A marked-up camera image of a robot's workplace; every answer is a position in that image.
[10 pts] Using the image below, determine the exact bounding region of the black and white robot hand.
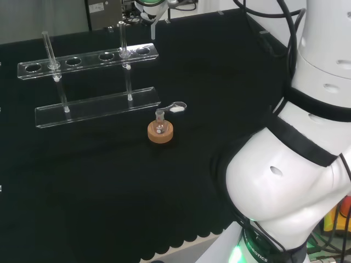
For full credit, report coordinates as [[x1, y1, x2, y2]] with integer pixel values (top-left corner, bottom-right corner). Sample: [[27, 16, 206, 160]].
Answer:
[[133, 0, 168, 27]]

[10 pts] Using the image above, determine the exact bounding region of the glass weighing funnel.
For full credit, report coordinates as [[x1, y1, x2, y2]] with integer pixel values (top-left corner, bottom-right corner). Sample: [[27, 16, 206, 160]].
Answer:
[[156, 101, 188, 113]]

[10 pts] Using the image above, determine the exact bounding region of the clear acrylic funnel stand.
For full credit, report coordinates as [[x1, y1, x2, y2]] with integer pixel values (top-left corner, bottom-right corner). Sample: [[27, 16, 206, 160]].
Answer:
[[16, 23, 162, 129]]

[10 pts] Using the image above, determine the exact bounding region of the small glass round-bottom flask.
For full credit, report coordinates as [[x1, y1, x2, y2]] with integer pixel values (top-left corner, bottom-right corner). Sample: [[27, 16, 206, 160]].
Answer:
[[155, 108, 169, 135]]

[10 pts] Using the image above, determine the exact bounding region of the grey metal box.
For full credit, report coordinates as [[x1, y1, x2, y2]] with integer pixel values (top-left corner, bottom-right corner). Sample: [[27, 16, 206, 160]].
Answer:
[[84, 0, 123, 31]]

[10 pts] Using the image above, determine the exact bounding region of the black bench cloth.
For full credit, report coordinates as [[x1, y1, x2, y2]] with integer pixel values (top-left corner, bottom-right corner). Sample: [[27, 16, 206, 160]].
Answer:
[[0, 7, 299, 263]]

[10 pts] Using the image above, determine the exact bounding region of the yellow stop button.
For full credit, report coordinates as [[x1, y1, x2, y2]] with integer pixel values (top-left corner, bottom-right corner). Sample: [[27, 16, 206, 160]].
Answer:
[[322, 195, 351, 233]]

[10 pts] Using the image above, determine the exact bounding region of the cork ring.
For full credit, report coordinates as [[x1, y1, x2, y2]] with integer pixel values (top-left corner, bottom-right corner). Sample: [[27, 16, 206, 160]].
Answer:
[[147, 120, 175, 144]]

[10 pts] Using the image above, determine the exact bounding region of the black cable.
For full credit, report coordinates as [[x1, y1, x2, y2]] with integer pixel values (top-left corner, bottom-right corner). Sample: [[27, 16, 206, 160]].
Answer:
[[285, 7, 307, 83], [276, 0, 293, 83], [307, 227, 351, 263]]

